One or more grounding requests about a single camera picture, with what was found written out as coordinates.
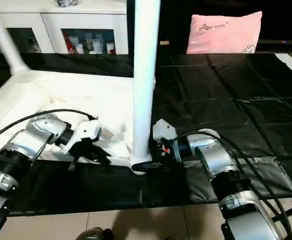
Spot black tripod stand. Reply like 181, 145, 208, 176
273, 196, 292, 224

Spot pink pillow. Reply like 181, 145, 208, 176
186, 11, 264, 55

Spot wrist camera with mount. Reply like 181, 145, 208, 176
152, 119, 177, 151
68, 119, 103, 152

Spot black furniture with yellow label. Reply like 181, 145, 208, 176
158, 0, 292, 54

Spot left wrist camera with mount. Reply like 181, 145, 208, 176
68, 119, 103, 152

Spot white cabinet with glass doors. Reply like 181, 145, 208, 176
0, 0, 130, 56

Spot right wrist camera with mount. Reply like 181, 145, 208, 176
152, 119, 177, 151

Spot dark low tv bench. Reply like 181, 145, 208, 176
261, 39, 292, 54

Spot white plastic table top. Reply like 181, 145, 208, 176
0, 70, 159, 176

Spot dark ornament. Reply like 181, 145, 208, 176
56, 0, 79, 8

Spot black work mat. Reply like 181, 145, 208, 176
0, 51, 292, 217

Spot dark robot foot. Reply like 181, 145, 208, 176
76, 227, 114, 240

